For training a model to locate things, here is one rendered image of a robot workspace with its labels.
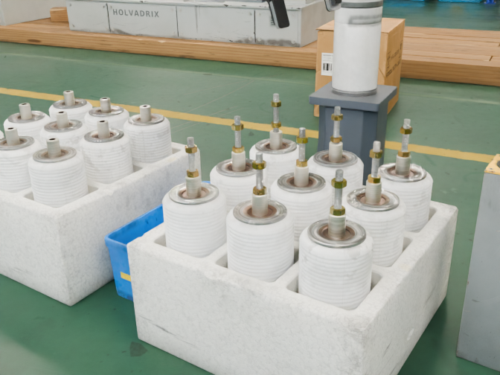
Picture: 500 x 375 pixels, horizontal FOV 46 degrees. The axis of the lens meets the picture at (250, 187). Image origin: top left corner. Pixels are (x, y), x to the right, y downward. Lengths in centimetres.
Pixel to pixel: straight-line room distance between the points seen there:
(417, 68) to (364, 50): 146
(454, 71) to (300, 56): 68
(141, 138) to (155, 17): 207
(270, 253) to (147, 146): 50
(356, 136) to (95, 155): 51
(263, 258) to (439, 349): 35
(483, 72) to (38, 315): 201
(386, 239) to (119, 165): 54
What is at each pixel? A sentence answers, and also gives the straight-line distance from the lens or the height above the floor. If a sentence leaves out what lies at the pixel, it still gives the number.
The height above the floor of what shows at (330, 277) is 21.
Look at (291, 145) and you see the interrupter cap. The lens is 106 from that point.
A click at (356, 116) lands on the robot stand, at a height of 27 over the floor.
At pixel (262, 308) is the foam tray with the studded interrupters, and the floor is 16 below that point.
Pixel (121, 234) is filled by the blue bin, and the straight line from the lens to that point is 109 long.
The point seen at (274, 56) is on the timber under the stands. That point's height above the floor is 5.
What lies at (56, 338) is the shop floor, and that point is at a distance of 105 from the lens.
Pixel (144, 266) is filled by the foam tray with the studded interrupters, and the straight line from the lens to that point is 90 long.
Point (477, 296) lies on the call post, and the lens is 93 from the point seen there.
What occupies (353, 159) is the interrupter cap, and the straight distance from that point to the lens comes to 100.
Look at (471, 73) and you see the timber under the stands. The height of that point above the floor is 4.
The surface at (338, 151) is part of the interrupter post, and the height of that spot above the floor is 27.
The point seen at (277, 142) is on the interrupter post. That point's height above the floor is 26.
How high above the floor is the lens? 62
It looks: 24 degrees down
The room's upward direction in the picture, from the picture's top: 1 degrees counter-clockwise
